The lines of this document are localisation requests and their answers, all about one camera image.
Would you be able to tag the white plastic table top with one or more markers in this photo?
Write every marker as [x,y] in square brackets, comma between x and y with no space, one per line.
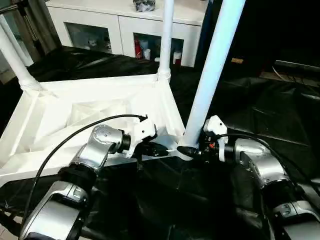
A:
[65,115]

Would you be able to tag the white plastic table leg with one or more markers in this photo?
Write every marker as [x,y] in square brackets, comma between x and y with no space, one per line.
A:
[165,40]
[215,65]
[17,60]

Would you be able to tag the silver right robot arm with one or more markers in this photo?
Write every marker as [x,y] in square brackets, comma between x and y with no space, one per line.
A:
[260,165]

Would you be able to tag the small white cup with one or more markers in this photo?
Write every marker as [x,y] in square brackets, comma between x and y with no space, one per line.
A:
[177,58]

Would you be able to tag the small yellow label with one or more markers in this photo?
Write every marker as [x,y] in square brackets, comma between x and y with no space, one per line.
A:
[237,61]

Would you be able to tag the white jar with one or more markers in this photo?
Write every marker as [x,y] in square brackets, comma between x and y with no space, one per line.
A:
[146,53]

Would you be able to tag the red bottle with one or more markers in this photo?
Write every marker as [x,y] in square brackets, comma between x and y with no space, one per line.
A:
[137,49]

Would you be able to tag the white glass-door cabinet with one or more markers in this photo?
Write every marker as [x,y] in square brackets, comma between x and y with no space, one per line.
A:
[100,22]

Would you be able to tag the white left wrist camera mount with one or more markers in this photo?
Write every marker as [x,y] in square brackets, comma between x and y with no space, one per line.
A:
[144,132]

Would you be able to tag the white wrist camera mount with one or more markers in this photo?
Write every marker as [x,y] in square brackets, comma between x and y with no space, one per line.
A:
[144,132]
[216,127]

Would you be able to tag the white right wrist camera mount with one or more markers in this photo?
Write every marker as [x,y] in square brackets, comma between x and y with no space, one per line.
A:
[216,127]

